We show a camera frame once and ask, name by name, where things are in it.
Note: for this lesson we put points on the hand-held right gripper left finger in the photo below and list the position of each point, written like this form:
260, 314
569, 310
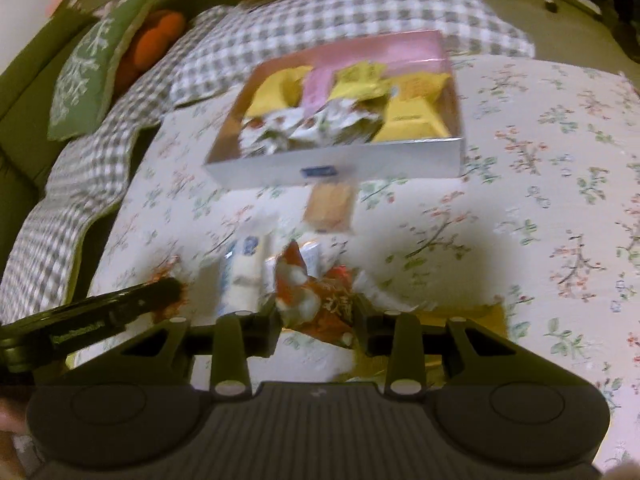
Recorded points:
265, 330

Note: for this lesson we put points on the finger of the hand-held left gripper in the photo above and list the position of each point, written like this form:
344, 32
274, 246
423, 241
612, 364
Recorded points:
145, 297

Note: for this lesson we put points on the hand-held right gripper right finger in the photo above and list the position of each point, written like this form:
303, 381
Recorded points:
365, 327

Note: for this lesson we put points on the red orange snack packet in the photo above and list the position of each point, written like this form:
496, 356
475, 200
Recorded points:
167, 271
315, 295

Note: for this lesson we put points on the pink cardboard box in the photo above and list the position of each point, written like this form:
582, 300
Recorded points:
390, 160

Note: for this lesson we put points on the white red-print snack packet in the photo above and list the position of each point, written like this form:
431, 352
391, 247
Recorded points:
330, 120
265, 132

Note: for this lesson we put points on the plain yellow snack packet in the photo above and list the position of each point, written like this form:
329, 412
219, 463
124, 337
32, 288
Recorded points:
270, 92

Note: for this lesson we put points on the large yellow snack packet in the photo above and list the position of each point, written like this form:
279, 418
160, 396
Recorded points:
357, 82

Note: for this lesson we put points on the small orange-yellow snack packet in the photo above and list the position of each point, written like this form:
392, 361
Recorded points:
420, 85

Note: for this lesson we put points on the white blue snack packet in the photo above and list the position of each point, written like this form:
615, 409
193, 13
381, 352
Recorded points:
245, 270

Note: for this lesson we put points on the small white snack packet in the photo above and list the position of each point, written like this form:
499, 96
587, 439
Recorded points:
310, 257

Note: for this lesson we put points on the clear cracker packet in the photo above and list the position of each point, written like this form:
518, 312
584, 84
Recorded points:
327, 207

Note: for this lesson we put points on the grey checked blanket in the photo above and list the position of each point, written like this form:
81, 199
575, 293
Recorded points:
100, 170

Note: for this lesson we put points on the floral tablecloth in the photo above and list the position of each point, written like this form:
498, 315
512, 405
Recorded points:
525, 185

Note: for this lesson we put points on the green branch-print cushion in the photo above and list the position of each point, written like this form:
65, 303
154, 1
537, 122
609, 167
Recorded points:
90, 75

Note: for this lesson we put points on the green sofa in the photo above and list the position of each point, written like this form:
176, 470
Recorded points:
30, 85

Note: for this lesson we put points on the small orange pumpkin cushion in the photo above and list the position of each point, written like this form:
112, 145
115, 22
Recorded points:
150, 40

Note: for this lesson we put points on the grey checked pillow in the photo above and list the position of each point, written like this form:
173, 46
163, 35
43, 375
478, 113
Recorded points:
325, 10

